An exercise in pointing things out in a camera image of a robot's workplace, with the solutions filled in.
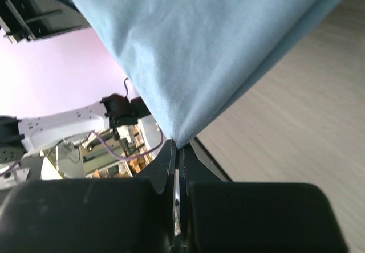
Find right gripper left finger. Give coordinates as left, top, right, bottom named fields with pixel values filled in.
left=1, top=140, right=176, bottom=252

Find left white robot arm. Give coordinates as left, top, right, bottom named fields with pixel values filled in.
left=1, top=0, right=150, bottom=185

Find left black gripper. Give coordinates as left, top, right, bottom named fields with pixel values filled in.
left=1, top=0, right=90, bottom=44

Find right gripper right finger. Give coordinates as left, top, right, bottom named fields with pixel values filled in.
left=179, top=147, right=348, bottom=252

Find blue-grey t shirt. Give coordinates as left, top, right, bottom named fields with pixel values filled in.
left=71, top=0, right=342, bottom=147

